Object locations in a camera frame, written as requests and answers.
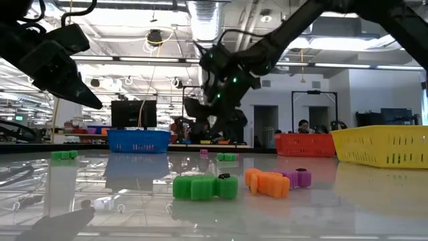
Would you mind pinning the yellow plastic basket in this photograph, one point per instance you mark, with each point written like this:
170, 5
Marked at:
374, 144

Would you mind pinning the horizontal light bar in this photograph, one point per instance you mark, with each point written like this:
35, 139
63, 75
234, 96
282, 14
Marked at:
150, 60

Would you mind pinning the black monitor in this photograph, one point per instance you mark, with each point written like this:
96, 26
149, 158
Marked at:
130, 114

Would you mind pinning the purple Halloween toy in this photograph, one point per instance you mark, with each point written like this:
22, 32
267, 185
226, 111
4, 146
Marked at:
204, 153
299, 178

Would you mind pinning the black gantry frame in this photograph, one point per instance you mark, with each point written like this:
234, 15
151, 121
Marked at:
314, 92

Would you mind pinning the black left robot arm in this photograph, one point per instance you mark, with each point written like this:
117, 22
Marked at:
13, 13

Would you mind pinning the blue plastic basket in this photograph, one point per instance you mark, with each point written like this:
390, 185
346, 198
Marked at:
138, 142

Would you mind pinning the red plastic basket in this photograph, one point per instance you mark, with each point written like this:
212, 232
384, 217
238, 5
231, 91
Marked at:
304, 145

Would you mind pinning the black table frame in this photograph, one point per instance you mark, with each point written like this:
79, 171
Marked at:
33, 148

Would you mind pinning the person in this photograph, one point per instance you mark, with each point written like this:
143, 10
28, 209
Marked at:
303, 126

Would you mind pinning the green Halloween toy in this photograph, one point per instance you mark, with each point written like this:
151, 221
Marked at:
204, 187
227, 156
64, 154

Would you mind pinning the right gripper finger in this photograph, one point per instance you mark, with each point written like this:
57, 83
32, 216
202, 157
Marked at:
197, 108
230, 124

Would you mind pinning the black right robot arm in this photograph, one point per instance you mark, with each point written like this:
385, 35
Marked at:
294, 30

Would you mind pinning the orange Halloween toy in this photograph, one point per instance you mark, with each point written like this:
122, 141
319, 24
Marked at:
267, 183

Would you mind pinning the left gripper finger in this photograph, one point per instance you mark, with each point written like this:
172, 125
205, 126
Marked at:
77, 92

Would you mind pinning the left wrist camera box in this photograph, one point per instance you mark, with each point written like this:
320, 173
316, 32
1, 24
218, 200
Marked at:
70, 37

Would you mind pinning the silver ventilation duct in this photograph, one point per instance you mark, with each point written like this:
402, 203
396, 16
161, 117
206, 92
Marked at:
204, 20

